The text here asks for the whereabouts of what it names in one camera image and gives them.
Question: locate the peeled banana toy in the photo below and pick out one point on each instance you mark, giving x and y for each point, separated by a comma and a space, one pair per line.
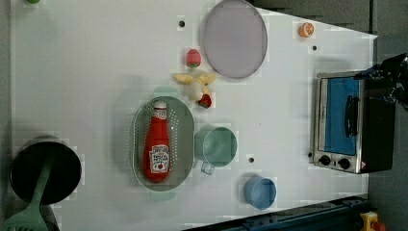
197, 85

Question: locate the blue cup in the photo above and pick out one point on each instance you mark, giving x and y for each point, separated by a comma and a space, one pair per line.
259, 192

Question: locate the green spatula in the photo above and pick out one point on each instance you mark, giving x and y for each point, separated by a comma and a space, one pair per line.
30, 218

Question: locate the pink strawberry toy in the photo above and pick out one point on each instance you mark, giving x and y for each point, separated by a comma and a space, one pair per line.
193, 58

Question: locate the black pot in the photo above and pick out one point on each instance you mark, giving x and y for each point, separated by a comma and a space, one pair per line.
46, 156

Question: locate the green lime toy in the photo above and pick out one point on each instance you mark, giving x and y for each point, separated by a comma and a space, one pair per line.
32, 1

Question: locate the yellow red clamp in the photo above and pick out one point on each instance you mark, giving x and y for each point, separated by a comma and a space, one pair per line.
371, 222

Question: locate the red strawberry toy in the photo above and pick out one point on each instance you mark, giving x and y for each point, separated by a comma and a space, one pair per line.
205, 101

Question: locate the silver toaster oven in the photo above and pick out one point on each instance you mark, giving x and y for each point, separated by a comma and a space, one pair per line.
354, 131

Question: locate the green measuring cup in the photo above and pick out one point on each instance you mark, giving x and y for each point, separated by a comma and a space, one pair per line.
215, 147

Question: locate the green oval strainer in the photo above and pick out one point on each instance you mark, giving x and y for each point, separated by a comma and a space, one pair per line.
180, 131

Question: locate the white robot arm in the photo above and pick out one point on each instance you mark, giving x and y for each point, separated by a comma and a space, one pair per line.
387, 81

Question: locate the red ketchup bottle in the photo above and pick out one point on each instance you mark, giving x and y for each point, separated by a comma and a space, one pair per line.
156, 155

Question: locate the grey round plate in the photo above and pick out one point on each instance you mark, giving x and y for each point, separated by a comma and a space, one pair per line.
235, 38

